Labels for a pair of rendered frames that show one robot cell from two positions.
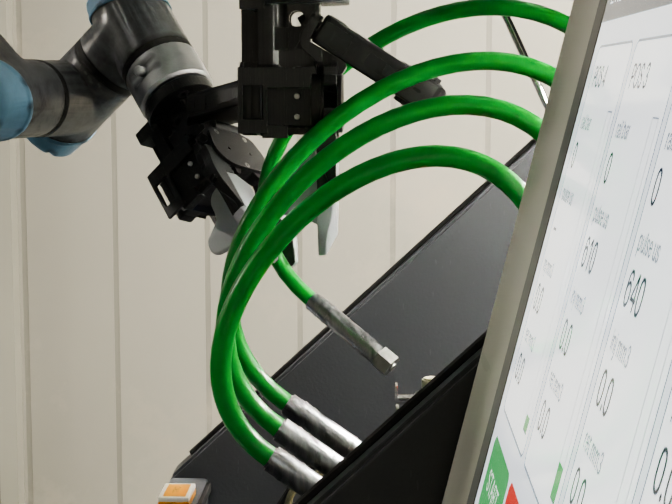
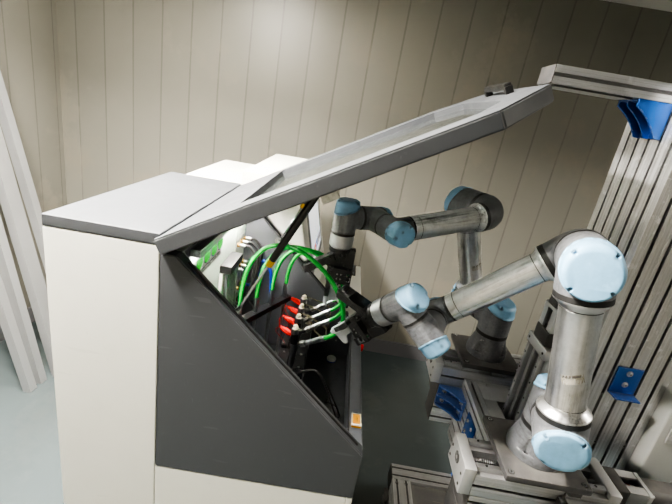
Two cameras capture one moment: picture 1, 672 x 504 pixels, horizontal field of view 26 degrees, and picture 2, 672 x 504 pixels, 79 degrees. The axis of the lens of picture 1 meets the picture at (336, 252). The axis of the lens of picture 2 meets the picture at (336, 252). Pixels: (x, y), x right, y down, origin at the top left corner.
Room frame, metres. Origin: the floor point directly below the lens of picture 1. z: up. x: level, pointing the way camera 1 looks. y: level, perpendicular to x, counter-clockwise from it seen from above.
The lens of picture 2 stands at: (2.39, -0.04, 1.84)
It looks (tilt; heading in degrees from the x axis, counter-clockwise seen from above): 19 degrees down; 178
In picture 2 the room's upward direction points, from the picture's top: 10 degrees clockwise
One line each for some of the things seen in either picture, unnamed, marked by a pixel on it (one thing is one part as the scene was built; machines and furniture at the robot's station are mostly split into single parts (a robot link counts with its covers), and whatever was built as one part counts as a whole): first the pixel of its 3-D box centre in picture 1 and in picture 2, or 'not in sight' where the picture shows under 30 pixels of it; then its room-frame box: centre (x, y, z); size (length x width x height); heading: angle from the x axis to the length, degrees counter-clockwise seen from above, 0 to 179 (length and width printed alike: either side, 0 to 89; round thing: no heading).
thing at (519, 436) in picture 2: not in sight; (539, 435); (1.49, 0.64, 1.09); 0.15 x 0.15 x 0.10
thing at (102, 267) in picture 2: not in sight; (196, 341); (0.79, -0.53, 0.75); 1.40 x 0.28 x 1.50; 178
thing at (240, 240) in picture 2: not in sight; (241, 264); (0.91, -0.33, 1.20); 0.13 x 0.03 x 0.31; 178
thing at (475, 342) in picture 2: not in sight; (488, 340); (1.00, 0.67, 1.09); 0.15 x 0.15 x 0.10
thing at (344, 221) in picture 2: not in sight; (346, 216); (1.17, 0.03, 1.53); 0.09 x 0.08 x 0.11; 117
